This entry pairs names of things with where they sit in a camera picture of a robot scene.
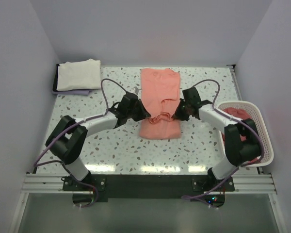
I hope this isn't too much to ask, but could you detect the salmon pink t-shirt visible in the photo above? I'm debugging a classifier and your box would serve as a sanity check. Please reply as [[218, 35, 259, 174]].
[[139, 68, 181, 139]]

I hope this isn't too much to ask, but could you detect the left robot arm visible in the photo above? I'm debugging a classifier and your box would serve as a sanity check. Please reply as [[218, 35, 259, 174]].
[[46, 92, 151, 190]]

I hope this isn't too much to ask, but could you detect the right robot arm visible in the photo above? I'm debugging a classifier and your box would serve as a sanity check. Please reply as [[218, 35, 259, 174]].
[[172, 87, 264, 191]]

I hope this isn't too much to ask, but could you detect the folded lavender t-shirt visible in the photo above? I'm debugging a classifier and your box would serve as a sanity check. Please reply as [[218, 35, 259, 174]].
[[52, 89, 92, 96]]

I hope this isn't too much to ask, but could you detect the dark pink t-shirt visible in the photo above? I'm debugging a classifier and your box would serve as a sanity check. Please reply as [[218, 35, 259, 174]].
[[222, 107, 261, 166]]

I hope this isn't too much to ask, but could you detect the folded cream t-shirt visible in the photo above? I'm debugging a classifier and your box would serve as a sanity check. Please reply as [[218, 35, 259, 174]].
[[56, 59, 101, 91]]

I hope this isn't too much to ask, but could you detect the white plastic laundry basket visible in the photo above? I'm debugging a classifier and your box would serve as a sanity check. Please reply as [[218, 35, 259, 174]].
[[217, 100, 274, 167]]

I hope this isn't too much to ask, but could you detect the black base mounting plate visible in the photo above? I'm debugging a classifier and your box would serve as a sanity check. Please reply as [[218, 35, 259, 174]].
[[62, 173, 235, 203]]

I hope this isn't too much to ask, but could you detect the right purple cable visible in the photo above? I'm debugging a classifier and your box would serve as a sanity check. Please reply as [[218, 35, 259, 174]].
[[181, 79, 265, 202]]

